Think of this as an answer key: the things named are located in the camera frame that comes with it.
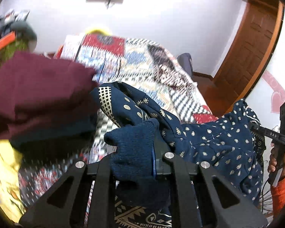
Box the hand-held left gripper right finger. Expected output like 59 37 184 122
153 147 268 228

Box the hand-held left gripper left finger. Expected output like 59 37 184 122
19 155 116 228

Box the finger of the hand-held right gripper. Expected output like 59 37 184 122
249 121 282 143

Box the navy patterned hooded garment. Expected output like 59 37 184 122
90 81 266 228

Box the person's right forearm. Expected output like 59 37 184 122
271 169 285 221

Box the person's right hand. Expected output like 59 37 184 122
267 147 285 180

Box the dark folded garment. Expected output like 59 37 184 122
12 116 99 155

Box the wooden door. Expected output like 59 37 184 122
213 2 279 101

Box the yellow cloth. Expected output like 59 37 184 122
0 139 25 220

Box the maroon folded garment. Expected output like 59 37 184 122
0 51 100 140

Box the patchwork bed blanket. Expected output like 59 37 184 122
19 33 219 228

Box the yellow plastic object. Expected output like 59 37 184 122
84 27 112 36

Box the green patterned cloth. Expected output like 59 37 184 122
0 40 30 63

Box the grey pillow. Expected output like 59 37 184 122
11 21 38 41

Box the orange box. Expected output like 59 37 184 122
0 31 16 52

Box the pile of papers and boxes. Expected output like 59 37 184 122
0 9 30 41

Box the pink heart wall sticker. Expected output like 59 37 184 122
261 71 285 114

